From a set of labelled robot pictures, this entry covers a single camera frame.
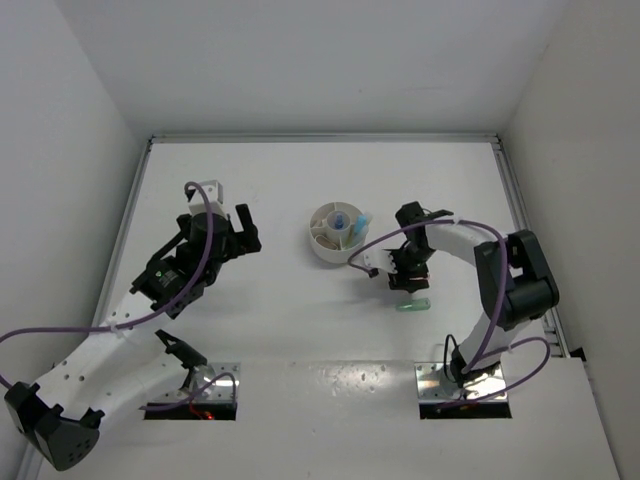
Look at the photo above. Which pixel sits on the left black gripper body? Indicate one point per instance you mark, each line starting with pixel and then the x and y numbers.
pixel 231 246

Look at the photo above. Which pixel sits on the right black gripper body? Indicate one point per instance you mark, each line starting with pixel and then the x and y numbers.
pixel 412 262

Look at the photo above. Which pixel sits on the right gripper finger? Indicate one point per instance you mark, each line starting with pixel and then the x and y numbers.
pixel 417 286
pixel 397 282

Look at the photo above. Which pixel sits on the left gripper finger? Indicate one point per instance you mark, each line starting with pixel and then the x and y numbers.
pixel 249 242
pixel 245 218

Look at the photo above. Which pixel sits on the blue highlighter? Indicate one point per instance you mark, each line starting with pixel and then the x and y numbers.
pixel 363 219

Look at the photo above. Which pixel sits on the yellow highlighter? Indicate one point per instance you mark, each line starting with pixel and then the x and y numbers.
pixel 351 241

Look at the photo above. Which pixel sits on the clear blue glue bottle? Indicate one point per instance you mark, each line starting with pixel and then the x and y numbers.
pixel 338 221

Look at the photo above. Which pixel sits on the brown white eraser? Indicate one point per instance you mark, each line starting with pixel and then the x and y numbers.
pixel 326 243

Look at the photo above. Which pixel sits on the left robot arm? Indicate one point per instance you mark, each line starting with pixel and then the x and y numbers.
pixel 130 362

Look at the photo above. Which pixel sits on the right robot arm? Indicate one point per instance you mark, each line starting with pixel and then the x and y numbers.
pixel 515 282

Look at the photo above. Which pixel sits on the white round divided organizer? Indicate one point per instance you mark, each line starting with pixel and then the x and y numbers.
pixel 326 214

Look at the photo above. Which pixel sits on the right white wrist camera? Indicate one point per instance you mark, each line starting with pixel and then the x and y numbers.
pixel 379 260

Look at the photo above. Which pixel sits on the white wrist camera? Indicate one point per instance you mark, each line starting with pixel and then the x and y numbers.
pixel 379 260
pixel 209 193

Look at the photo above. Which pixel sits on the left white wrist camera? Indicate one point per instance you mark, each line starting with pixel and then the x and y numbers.
pixel 209 193

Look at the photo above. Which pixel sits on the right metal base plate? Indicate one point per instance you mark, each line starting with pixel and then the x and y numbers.
pixel 433 387

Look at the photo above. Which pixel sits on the metal base plate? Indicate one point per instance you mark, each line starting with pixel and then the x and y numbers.
pixel 224 379
pixel 433 387

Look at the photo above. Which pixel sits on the left aluminium frame rail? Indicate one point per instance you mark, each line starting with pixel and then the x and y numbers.
pixel 32 461

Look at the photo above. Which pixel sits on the aluminium frame rail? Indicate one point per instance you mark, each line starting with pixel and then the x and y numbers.
pixel 32 461
pixel 551 321
pixel 327 137

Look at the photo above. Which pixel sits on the back aluminium frame rail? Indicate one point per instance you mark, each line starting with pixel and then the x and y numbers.
pixel 327 137

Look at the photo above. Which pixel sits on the right aluminium frame rail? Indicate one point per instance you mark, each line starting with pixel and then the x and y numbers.
pixel 551 321

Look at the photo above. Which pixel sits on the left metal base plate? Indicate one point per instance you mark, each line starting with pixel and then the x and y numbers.
pixel 224 379

